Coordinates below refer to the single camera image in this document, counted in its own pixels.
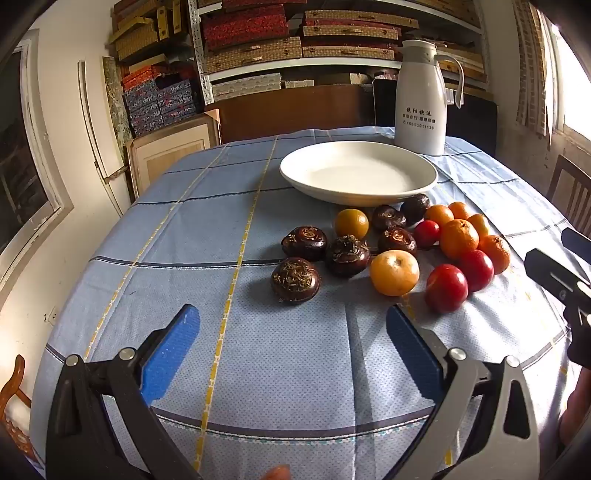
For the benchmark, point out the hanging bamboo blind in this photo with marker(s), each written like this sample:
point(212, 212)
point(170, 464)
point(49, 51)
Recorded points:
point(531, 69)

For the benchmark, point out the carved wooden chair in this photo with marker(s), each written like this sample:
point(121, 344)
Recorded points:
point(16, 383)

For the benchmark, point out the dark wooden slatted chair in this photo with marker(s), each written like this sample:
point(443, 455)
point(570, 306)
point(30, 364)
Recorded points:
point(565, 184)

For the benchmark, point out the bright window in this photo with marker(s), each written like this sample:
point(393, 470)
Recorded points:
point(577, 92)

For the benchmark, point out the white thermos jug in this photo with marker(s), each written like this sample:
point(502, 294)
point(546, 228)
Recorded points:
point(420, 106)

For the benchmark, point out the white wall socket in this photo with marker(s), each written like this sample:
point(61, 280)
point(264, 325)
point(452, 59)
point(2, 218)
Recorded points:
point(51, 316)

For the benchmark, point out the person's left hand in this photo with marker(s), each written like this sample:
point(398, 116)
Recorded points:
point(278, 473)

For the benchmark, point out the white leaning slats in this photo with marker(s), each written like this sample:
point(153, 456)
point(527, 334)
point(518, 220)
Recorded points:
point(90, 120)

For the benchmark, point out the white window frame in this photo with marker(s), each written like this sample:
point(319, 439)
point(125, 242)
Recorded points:
point(41, 161)

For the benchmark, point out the orange mandarin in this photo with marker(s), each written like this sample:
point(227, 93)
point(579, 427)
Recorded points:
point(481, 225)
point(496, 253)
point(459, 238)
point(459, 210)
point(439, 216)

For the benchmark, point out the white metal shelving rack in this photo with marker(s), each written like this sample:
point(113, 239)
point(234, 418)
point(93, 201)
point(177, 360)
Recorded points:
point(295, 69)

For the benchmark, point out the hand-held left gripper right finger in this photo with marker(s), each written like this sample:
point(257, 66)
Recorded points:
point(411, 355)

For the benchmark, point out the stack of woven straw boxes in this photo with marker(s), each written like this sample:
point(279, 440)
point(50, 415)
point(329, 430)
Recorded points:
point(254, 55)

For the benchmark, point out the pile of tan wooden boxes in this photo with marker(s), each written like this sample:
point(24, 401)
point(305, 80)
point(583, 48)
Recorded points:
point(138, 41)

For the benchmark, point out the red patterned flat box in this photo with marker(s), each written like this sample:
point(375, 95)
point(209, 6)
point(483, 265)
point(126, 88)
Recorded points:
point(244, 25)

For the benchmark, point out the person's right forearm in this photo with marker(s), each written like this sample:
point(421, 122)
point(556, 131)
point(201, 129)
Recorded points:
point(577, 410)

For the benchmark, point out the light wooden framed panel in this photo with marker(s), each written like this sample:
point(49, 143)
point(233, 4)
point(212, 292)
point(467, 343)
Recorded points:
point(171, 152)

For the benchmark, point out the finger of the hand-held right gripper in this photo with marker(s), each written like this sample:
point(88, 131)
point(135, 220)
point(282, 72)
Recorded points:
point(549, 274)
point(577, 242)

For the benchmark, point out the dark brown water chestnut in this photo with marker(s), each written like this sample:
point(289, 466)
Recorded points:
point(414, 208)
point(304, 243)
point(397, 241)
point(389, 217)
point(295, 280)
point(347, 255)

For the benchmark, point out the blue checked tablecloth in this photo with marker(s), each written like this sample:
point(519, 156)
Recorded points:
point(277, 346)

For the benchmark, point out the large yellow orange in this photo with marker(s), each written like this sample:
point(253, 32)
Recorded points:
point(395, 273)

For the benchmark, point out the green marbled panel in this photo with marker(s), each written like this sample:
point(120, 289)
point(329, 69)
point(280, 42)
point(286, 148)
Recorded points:
point(115, 106)

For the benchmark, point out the brown wooden board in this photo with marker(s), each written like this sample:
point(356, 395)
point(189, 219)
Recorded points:
point(286, 115)

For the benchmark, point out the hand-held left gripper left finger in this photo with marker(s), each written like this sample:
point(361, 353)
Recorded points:
point(171, 355)

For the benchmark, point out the stack of blue patterned boxes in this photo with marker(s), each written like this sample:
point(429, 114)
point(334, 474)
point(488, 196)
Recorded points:
point(157, 106)

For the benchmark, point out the small yellow orange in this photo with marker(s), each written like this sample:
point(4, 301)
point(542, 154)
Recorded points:
point(351, 223)

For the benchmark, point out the white oval plate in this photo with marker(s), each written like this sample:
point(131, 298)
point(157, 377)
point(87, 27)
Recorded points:
point(360, 177)

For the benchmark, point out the red plum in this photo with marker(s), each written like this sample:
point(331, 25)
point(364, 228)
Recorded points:
point(446, 288)
point(475, 270)
point(426, 233)

